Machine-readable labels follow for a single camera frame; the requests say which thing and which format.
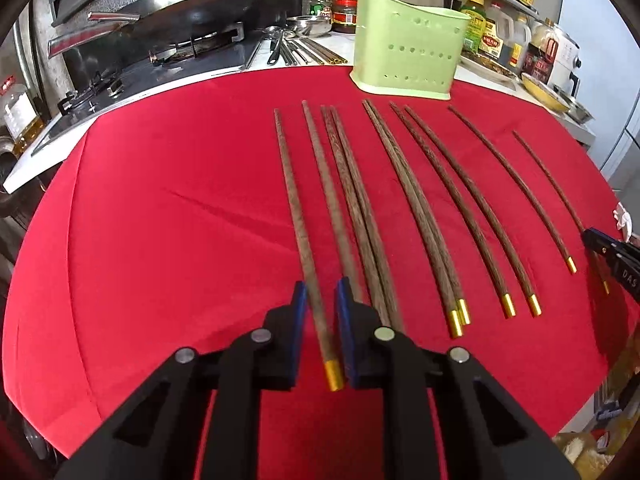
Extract green label sauce bottle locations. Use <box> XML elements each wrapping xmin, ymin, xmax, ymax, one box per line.
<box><xmin>460</xmin><ymin>0</ymin><xmax>486</xmax><ymax>53</ymax></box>

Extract black gas stove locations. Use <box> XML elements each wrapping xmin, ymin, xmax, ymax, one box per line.
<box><xmin>32</xmin><ymin>23</ymin><xmax>259</xmax><ymax>154</ymax></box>

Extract yellow ceramic bowl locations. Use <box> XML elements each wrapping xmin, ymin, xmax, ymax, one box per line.
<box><xmin>521</xmin><ymin>73</ymin><xmax>568</xmax><ymax>114</ymax></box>

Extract metal utensils pile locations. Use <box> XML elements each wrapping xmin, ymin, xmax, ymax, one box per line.
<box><xmin>240</xmin><ymin>15</ymin><xmax>348</xmax><ymax>72</ymax></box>

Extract oil bottle left edge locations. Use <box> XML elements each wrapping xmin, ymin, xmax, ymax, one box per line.
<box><xmin>1</xmin><ymin>75</ymin><xmax>44</xmax><ymax>156</ymax></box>

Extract clear oil bottle yellow cap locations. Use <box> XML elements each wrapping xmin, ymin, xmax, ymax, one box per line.
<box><xmin>509</xmin><ymin>14</ymin><xmax>532</xmax><ymax>73</ymax></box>

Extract red lid chili jar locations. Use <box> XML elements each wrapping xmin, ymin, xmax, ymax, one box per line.
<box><xmin>332</xmin><ymin>0</ymin><xmax>358</xmax><ymax>34</ymax></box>

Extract white electric cooker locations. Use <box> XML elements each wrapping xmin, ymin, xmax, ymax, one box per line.
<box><xmin>546</xmin><ymin>18</ymin><xmax>582</xmax><ymax>98</ymax></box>

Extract large jug dark vinegar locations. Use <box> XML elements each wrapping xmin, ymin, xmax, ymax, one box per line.
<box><xmin>478</xmin><ymin>2</ymin><xmax>514</xmax><ymax>66</ymax></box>

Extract white plate with food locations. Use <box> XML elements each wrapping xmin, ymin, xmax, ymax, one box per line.
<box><xmin>460</xmin><ymin>55</ymin><xmax>518</xmax><ymax>82</ymax></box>

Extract red handled dark sauce jug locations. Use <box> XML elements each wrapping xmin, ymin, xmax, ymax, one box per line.
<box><xmin>522</xmin><ymin>18</ymin><xmax>560</xmax><ymax>84</ymax></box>

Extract green perforated utensil holder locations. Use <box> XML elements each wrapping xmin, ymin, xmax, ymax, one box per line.
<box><xmin>349</xmin><ymin>0</ymin><xmax>470</xmax><ymax>101</ymax></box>

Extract stainless steel bowl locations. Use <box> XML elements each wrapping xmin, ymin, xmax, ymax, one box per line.
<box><xmin>553</xmin><ymin>84</ymin><xmax>593</xmax><ymax>125</ymax></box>

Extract green lid jar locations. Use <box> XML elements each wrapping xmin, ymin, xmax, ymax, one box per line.
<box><xmin>309</xmin><ymin>0</ymin><xmax>333</xmax><ymax>20</ymax></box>

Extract wooden chopstick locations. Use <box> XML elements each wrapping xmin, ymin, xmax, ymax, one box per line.
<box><xmin>329</xmin><ymin>106</ymin><xmax>404</xmax><ymax>332</ymax></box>
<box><xmin>448</xmin><ymin>105</ymin><xmax>578</xmax><ymax>275</ymax></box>
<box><xmin>273</xmin><ymin>110</ymin><xmax>344</xmax><ymax>392</ymax></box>
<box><xmin>512</xmin><ymin>130</ymin><xmax>611</xmax><ymax>295</ymax></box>
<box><xmin>365</xmin><ymin>98</ymin><xmax>472</xmax><ymax>326</ymax></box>
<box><xmin>404</xmin><ymin>105</ymin><xmax>541</xmax><ymax>316</ymax></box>
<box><xmin>361</xmin><ymin>100</ymin><xmax>464</xmax><ymax>339</ymax></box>
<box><xmin>321</xmin><ymin>106</ymin><xmax>390</xmax><ymax>325</ymax></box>
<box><xmin>390</xmin><ymin>101</ymin><xmax>516</xmax><ymax>318</ymax></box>
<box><xmin>302</xmin><ymin>100</ymin><xmax>362</xmax><ymax>300</ymax></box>

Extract white crumpled tissue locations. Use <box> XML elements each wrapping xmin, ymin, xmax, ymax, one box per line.
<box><xmin>613</xmin><ymin>202</ymin><xmax>634</xmax><ymax>243</ymax></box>

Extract red tablecloth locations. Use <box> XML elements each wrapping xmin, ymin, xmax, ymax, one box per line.
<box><xmin>2</xmin><ymin>66</ymin><xmax>639</xmax><ymax>456</ymax></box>

